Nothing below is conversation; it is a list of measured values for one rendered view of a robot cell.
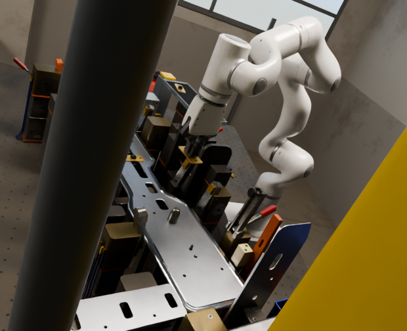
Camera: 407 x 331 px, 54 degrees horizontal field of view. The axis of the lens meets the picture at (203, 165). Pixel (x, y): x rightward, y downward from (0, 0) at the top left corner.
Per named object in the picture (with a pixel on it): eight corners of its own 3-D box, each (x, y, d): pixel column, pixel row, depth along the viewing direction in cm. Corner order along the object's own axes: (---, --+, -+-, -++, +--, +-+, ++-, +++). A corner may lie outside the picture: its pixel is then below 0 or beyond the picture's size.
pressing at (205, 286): (54, 73, 189) (54, 70, 188) (100, 80, 202) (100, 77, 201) (186, 318, 98) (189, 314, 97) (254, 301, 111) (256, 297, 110)
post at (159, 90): (131, 150, 215) (157, 74, 195) (144, 150, 219) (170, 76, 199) (137, 157, 210) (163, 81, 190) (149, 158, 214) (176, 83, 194)
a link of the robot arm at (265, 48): (316, 71, 114) (246, 108, 97) (272, 47, 121) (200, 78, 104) (326, 41, 107) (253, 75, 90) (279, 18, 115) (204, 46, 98)
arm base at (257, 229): (268, 214, 190) (283, 182, 181) (278, 242, 174) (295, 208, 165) (230, 207, 186) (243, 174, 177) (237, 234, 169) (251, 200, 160)
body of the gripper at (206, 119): (220, 90, 110) (207, 125, 115) (191, 87, 104) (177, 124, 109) (236, 104, 105) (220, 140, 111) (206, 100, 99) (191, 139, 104)
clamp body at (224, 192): (171, 263, 154) (205, 185, 137) (193, 259, 161) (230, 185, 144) (178, 276, 150) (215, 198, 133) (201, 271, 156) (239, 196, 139)
